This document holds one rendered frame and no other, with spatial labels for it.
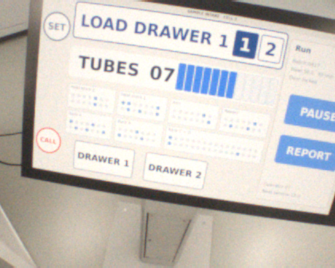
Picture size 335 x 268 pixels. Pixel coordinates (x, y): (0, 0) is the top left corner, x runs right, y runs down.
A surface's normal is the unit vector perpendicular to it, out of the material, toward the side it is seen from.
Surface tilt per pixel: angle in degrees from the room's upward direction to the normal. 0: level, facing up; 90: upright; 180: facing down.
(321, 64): 50
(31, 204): 0
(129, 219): 5
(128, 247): 5
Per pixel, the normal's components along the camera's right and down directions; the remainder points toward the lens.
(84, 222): 0.08, -0.59
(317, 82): -0.05, 0.23
